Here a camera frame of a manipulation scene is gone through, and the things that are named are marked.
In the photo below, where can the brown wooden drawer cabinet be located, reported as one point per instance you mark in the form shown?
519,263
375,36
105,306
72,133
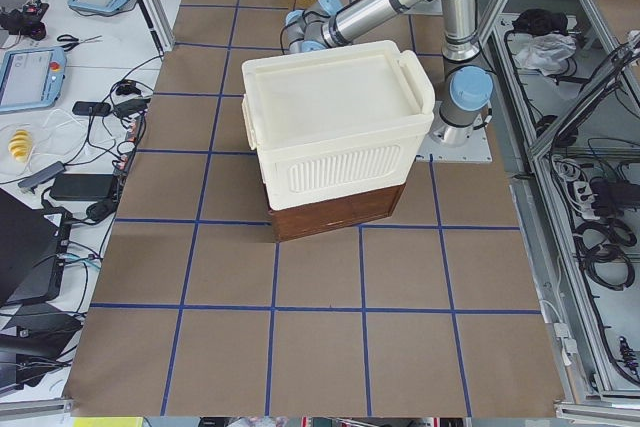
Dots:
333,214

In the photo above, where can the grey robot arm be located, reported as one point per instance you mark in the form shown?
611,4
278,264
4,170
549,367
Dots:
330,23

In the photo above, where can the white plastic storage box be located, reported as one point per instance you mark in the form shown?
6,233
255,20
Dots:
333,123

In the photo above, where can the black power adapter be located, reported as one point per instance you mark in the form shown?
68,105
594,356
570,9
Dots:
82,187

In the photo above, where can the white crumpled cloth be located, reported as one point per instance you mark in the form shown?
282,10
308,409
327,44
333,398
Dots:
548,54

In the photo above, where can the black laptop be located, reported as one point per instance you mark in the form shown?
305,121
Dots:
32,242

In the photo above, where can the yellow spiral toy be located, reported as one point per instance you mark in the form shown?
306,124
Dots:
20,145

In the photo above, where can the blue teach pendant lower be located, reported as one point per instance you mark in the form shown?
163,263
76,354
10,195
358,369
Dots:
31,78

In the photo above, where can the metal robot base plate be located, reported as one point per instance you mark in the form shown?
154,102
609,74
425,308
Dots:
446,144

